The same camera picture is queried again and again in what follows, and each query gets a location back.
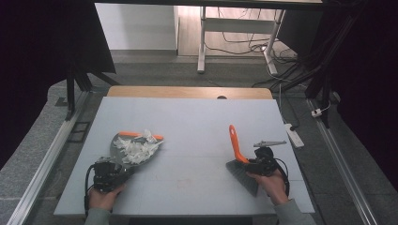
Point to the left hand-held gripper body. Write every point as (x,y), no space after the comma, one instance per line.
(106,178)

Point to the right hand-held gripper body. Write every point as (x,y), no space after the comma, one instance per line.
(266,162)

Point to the pile of white paper scraps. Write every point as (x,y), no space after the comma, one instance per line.
(137,150)

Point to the grey dustpan with orange edge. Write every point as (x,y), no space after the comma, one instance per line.
(116,151)

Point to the person's left hand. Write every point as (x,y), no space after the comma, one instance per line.
(103,198)

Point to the person's right hand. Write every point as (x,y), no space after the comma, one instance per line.
(275,187)

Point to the white power strip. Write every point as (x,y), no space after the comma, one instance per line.
(294,136)

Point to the pale blue foam board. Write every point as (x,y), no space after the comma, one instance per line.
(194,131)

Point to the small white plug adapter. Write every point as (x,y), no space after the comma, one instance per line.
(316,112)

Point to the black metal stand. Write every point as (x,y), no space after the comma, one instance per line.
(322,84)
(70,93)

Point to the wooden table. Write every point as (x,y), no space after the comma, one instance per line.
(175,92)

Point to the dark curtain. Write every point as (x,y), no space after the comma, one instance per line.
(31,62)
(372,78)

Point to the white cabinet panel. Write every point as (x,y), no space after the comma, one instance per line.
(137,28)

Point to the aluminium rail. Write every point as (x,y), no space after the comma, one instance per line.
(341,162)
(47,165)

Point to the white desk frame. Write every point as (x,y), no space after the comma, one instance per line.
(237,25)

